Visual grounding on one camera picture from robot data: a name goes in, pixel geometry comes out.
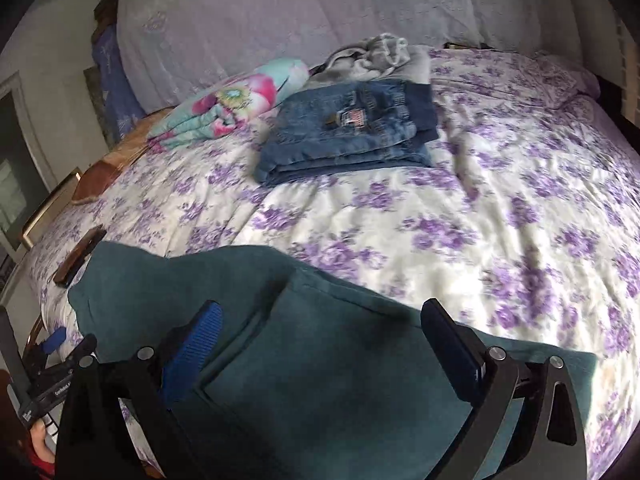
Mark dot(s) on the beige checked curtain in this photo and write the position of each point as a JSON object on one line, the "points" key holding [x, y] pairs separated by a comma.
{"points": [[630, 70]]}

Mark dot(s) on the person's left hand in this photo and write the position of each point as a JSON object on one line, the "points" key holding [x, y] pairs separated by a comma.
{"points": [[42, 442]]}

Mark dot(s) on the purple floral bedspread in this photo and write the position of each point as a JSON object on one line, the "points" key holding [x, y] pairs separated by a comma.
{"points": [[450, 210]]}

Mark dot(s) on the gold-edged frame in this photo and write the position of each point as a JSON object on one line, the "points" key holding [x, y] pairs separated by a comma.
{"points": [[47, 210]]}

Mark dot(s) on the dark green pants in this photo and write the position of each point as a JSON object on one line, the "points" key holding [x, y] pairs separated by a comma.
{"points": [[325, 360]]}

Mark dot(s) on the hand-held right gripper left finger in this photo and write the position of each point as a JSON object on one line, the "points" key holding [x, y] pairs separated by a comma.
{"points": [[195, 345]]}

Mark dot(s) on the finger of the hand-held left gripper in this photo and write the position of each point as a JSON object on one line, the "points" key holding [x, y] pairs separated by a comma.
{"points": [[54, 341], [82, 347]]}

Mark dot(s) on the dark phone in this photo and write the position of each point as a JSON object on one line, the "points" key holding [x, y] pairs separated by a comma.
{"points": [[80, 255]]}

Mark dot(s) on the person's left forearm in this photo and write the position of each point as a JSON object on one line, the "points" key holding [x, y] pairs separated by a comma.
{"points": [[22, 465]]}

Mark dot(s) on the grey garment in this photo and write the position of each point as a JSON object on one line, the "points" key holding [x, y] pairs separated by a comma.
{"points": [[380, 55]]}

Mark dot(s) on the colourful floral blanket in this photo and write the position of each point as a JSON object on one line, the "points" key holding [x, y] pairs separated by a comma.
{"points": [[235, 100]]}

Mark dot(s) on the wooden headboard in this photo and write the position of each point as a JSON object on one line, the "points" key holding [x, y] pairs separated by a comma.
{"points": [[100, 180]]}

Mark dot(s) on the blue pillow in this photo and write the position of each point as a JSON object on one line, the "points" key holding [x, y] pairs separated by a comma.
{"points": [[112, 90]]}

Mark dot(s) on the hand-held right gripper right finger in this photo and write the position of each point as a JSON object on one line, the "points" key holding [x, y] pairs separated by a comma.
{"points": [[450, 350]]}

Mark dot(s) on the blue denim jeans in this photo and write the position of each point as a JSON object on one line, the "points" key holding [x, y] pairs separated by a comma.
{"points": [[350, 145]]}

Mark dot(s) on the grey lace cover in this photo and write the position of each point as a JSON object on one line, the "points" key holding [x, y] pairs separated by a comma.
{"points": [[300, 10]]}

